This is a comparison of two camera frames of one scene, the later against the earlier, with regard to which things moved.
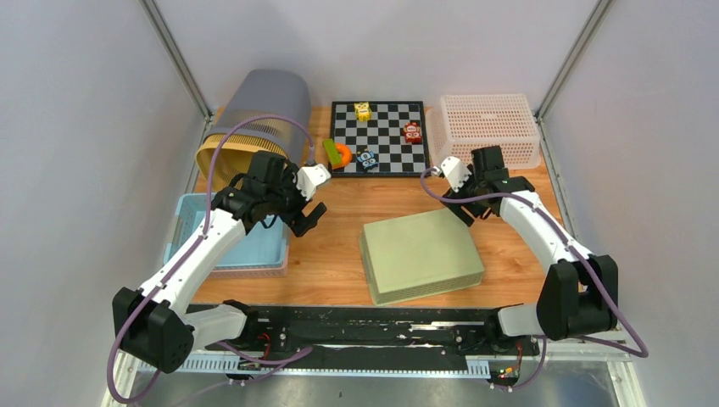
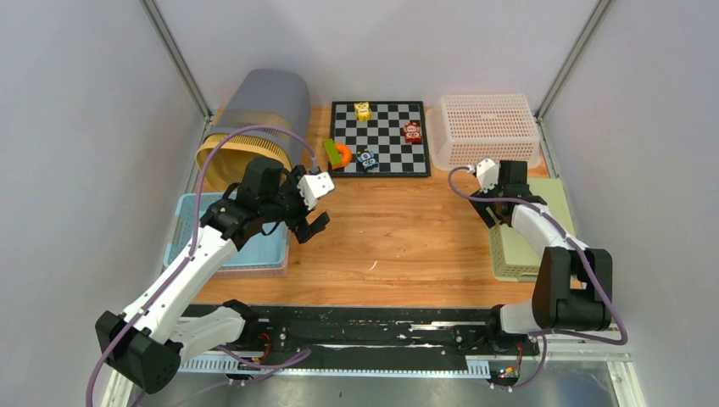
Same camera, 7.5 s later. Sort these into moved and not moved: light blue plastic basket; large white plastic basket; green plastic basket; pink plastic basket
Moved: green plastic basket
Not moved: pink plastic basket; light blue plastic basket; large white plastic basket
